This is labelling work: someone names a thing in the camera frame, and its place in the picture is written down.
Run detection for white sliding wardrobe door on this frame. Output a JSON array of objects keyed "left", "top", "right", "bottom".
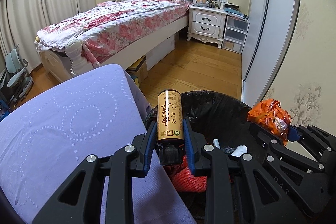
[{"left": 241, "top": 0, "right": 301, "bottom": 109}]

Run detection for light blue desk chair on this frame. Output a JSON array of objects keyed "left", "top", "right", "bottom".
[{"left": 4, "top": 49, "right": 33, "bottom": 104}]

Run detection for clear plastic drawer unit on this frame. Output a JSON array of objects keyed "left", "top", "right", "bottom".
[{"left": 222, "top": 14, "right": 249, "bottom": 54}]

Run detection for white nightstand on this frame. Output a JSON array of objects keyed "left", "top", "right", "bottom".
[{"left": 187, "top": 5, "right": 228, "bottom": 49}]

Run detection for red foam fruit net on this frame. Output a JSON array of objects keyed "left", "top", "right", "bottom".
[{"left": 168, "top": 154, "right": 208, "bottom": 193}]

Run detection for white storage box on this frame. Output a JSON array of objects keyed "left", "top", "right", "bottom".
[{"left": 146, "top": 33, "right": 176, "bottom": 71}]

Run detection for stack of papers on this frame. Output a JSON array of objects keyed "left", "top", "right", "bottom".
[{"left": 225, "top": 3, "right": 249, "bottom": 21}]

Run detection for trash bin with black bag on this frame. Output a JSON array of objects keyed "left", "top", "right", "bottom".
[{"left": 143, "top": 91, "right": 266, "bottom": 224}]

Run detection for white tissue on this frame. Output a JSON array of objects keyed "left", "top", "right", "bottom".
[{"left": 230, "top": 146, "right": 249, "bottom": 158}]

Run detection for orange crinkled snack wrapper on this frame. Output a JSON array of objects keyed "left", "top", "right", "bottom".
[{"left": 247, "top": 99, "right": 292, "bottom": 146}]

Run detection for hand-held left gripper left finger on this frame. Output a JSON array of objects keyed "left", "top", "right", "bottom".
[{"left": 31, "top": 120, "right": 158, "bottom": 224}]

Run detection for pink floral blanket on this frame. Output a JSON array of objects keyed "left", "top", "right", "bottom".
[{"left": 35, "top": 0, "right": 191, "bottom": 67}]

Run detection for brown bottle with gold label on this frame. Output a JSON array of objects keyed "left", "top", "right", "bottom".
[{"left": 157, "top": 89, "right": 184, "bottom": 166}]

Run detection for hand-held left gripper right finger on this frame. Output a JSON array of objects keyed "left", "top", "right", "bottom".
[{"left": 183, "top": 118, "right": 307, "bottom": 224}]

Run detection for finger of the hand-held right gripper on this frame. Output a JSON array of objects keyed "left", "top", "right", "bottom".
[
  {"left": 249, "top": 123, "right": 285, "bottom": 154},
  {"left": 287, "top": 124, "right": 336, "bottom": 162}
]

